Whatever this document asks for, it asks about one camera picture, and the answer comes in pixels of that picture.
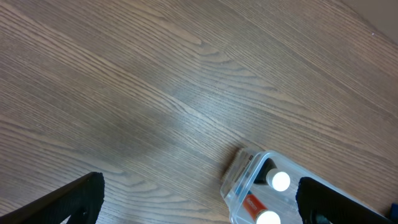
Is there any orange bottle white cap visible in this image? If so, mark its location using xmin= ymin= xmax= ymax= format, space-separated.
xmin=243 ymin=191 xmax=281 ymax=224

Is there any dark bottle white cap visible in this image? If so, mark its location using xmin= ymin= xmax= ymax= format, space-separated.
xmin=254 ymin=158 xmax=290 ymax=192

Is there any clear plastic container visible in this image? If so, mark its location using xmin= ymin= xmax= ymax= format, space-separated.
xmin=220 ymin=148 xmax=389 ymax=223

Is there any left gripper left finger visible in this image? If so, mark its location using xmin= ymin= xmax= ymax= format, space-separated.
xmin=1 ymin=172 xmax=105 ymax=224

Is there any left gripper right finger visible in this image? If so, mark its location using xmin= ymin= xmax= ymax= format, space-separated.
xmin=295 ymin=177 xmax=392 ymax=224

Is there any blue box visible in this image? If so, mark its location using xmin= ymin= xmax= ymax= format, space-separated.
xmin=389 ymin=203 xmax=398 ymax=223

